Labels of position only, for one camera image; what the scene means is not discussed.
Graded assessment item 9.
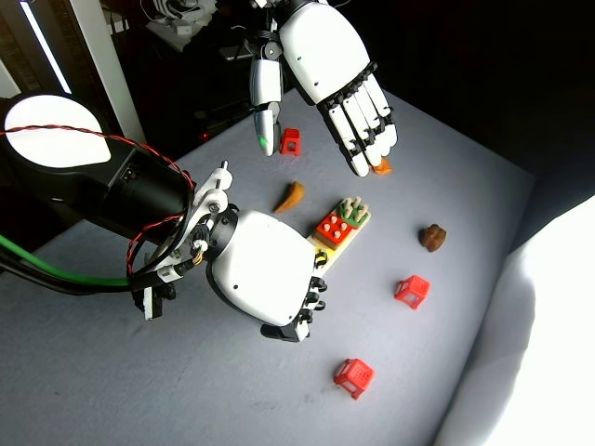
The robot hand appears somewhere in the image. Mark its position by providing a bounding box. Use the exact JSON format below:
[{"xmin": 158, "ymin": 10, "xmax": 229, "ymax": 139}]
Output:
[
  {"xmin": 249, "ymin": 0, "xmax": 400, "ymax": 178},
  {"xmin": 205, "ymin": 208, "xmax": 329, "ymax": 344}
]

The wooden peg stacking toy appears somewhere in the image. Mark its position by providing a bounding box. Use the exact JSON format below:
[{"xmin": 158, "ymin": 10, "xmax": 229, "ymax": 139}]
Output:
[{"xmin": 306, "ymin": 197, "xmax": 374, "ymax": 276}]

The red-topped square block stack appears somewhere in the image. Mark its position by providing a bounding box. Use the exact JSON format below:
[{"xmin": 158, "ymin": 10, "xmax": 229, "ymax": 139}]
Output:
[{"xmin": 313, "ymin": 211, "xmax": 352, "ymax": 247}]

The green-topped pentagon block stack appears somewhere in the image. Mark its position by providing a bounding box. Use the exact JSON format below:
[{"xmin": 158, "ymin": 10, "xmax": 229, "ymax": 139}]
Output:
[{"xmin": 337, "ymin": 197, "xmax": 372, "ymax": 230}]

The orange crescent toy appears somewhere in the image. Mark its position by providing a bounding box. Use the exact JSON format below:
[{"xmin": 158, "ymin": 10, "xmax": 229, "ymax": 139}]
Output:
[{"xmin": 271, "ymin": 180, "xmax": 307, "ymax": 215}]

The red plastic toy stool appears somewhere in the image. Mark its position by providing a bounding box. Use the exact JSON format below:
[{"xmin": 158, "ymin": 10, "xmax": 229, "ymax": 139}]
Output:
[
  {"xmin": 333, "ymin": 358, "xmax": 376, "ymax": 400},
  {"xmin": 279, "ymin": 127, "xmax": 302, "ymax": 156},
  {"xmin": 393, "ymin": 274, "xmax": 431, "ymax": 311}
]

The white equipment pile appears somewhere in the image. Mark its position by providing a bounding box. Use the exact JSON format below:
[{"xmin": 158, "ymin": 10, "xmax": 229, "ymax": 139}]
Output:
[{"xmin": 146, "ymin": 0, "xmax": 219, "ymax": 52}]

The grey table cloth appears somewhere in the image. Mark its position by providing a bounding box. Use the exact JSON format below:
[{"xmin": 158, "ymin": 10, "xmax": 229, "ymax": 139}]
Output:
[{"xmin": 0, "ymin": 87, "xmax": 536, "ymax": 446}]

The brown lumpy toy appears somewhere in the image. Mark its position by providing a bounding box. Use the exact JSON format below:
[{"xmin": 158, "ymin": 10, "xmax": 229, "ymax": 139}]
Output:
[{"xmin": 417, "ymin": 223, "xmax": 448, "ymax": 254}]

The white pillar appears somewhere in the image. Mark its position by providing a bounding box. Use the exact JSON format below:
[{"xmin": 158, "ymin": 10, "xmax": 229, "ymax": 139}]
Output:
[{"xmin": 69, "ymin": 0, "xmax": 146, "ymax": 143}]

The white backdrop sheet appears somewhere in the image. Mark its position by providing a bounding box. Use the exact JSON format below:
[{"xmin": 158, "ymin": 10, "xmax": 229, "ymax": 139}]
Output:
[{"xmin": 431, "ymin": 194, "xmax": 595, "ymax": 446}]

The white light strip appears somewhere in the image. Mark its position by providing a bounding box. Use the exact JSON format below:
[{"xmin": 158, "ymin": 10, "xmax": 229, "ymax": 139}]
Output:
[{"xmin": 18, "ymin": 0, "xmax": 73, "ymax": 96}]

